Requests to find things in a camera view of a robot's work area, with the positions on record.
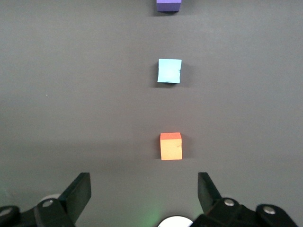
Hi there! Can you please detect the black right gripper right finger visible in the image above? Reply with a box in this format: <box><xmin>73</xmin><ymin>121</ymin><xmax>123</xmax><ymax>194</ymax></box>
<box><xmin>197</xmin><ymin>172</ymin><xmax>243</xmax><ymax>227</ymax></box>

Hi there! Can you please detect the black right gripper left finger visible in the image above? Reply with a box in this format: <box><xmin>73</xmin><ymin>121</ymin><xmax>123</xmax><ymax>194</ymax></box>
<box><xmin>34</xmin><ymin>172</ymin><xmax>92</xmax><ymax>227</ymax></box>

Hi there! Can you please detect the light blue foam block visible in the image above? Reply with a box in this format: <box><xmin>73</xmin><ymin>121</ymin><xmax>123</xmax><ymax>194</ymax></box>
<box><xmin>157</xmin><ymin>58</ymin><xmax>183</xmax><ymax>84</ymax></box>

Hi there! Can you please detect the orange foam block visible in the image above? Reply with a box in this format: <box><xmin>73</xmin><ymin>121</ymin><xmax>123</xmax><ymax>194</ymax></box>
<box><xmin>160</xmin><ymin>132</ymin><xmax>183</xmax><ymax>161</ymax></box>

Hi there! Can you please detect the purple foam block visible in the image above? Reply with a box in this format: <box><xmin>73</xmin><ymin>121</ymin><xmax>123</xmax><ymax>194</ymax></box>
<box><xmin>156</xmin><ymin>0</ymin><xmax>183</xmax><ymax>13</ymax></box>

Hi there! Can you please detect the dark grey table mat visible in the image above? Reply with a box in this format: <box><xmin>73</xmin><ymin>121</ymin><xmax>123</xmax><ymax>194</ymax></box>
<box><xmin>0</xmin><ymin>0</ymin><xmax>303</xmax><ymax>227</ymax></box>

